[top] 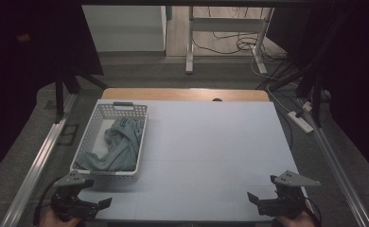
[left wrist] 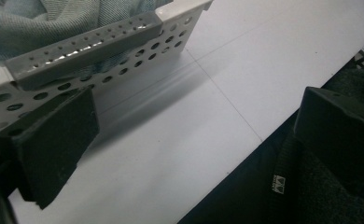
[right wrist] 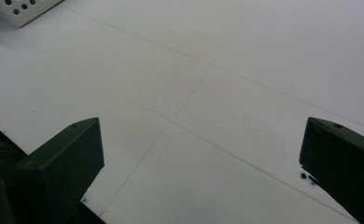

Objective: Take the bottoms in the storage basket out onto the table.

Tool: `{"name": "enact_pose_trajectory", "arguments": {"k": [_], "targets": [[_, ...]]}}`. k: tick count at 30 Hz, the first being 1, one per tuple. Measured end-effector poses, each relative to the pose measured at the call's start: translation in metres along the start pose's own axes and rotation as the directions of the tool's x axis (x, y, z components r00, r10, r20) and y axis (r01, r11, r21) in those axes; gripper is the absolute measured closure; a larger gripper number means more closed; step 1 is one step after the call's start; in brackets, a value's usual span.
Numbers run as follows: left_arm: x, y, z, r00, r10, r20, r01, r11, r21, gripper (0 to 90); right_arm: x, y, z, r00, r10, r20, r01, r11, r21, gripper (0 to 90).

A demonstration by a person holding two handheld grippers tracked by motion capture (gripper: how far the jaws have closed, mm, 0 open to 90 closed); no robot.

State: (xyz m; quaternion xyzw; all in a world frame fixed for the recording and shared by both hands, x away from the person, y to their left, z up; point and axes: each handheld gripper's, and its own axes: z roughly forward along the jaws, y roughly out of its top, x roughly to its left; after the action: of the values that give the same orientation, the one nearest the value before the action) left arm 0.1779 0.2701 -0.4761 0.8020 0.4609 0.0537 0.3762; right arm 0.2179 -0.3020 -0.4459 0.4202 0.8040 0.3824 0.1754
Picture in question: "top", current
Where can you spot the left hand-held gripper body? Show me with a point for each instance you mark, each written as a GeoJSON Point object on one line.
{"type": "Point", "coordinates": [69, 192]}

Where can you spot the white board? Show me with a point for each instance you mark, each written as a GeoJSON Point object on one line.
{"type": "Point", "coordinates": [211, 151]}

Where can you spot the person's right hand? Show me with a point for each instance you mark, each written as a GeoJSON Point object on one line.
{"type": "Point", "coordinates": [294, 221]}

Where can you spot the white perforated plastic basket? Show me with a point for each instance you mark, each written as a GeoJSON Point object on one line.
{"type": "Point", "coordinates": [88, 148]}

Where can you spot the dark floor grate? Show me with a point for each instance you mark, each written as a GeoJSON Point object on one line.
{"type": "Point", "coordinates": [68, 135]}

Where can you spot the light blue denim pants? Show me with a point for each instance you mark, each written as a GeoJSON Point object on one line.
{"type": "Point", "coordinates": [122, 148]}

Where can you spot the white plug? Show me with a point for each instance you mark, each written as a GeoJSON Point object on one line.
{"type": "Point", "coordinates": [307, 106]}

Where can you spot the aluminium rail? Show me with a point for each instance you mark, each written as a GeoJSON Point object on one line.
{"type": "Point", "coordinates": [36, 167]}
{"type": "Point", "coordinates": [340, 176]}

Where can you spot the person's left hand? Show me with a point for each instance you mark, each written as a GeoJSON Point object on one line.
{"type": "Point", "coordinates": [58, 221]}

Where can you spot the wooden table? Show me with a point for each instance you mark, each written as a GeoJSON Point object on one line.
{"type": "Point", "coordinates": [179, 94]}

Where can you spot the white cabinet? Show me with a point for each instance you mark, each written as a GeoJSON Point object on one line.
{"type": "Point", "coordinates": [126, 28]}

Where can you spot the black metal stand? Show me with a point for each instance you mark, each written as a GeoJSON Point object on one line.
{"type": "Point", "coordinates": [59, 97]}
{"type": "Point", "coordinates": [315, 94]}

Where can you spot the white power strip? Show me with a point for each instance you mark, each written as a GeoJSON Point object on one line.
{"type": "Point", "coordinates": [300, 121]}

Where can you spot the white metal desk frame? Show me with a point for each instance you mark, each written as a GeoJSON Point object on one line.
{"type": "Point", "coordinates": [190, 47]}

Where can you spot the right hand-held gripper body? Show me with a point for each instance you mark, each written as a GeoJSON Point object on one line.
{"type": "Point", "coordinates": [286, 195]}

